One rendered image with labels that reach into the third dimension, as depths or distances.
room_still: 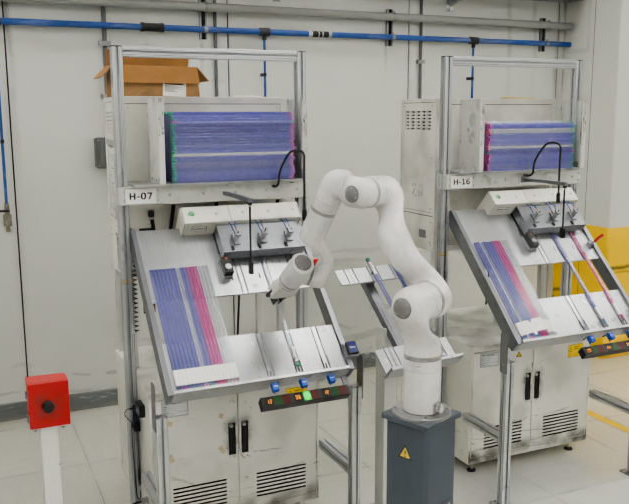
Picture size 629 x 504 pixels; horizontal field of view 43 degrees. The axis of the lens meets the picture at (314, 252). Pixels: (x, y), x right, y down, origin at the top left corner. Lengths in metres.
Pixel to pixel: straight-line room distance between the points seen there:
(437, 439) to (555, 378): 1.50
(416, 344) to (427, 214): 1.44
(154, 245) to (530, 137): 1.81
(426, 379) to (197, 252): 1.07
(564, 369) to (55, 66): 3.01
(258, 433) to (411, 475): 0.85
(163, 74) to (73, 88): 1.18
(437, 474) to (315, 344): 0.70
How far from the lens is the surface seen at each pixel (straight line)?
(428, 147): 3.83
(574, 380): 4.08
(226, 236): 3.11
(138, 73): 3.40
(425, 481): 2.61
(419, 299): 2.42
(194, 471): 3.24
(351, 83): 5.04
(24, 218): 4.53
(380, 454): 3.32
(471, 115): 3.72
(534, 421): 3.99
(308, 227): 2.71
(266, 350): 2.92
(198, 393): 2.79
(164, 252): 3.08
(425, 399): 2.56
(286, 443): 3.33
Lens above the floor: 1.64
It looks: 10 degrees down
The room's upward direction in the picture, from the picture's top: straight up
